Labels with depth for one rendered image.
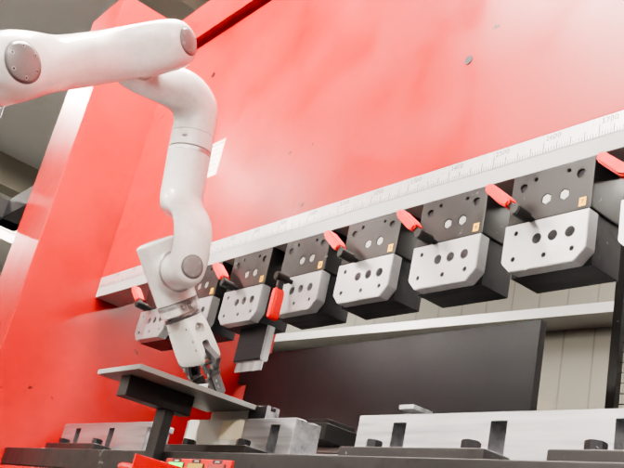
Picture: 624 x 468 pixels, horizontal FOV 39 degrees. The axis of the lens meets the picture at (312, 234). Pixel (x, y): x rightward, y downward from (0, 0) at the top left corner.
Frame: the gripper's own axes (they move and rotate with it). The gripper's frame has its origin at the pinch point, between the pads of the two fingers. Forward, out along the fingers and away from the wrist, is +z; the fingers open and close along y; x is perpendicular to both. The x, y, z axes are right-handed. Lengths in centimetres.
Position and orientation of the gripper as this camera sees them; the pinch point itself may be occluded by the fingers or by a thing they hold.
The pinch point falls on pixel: (208, 387)
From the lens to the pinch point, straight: 184.8
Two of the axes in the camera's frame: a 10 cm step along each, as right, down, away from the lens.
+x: -7.2, 2.9, -6.3
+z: 3.3, 9.4, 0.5
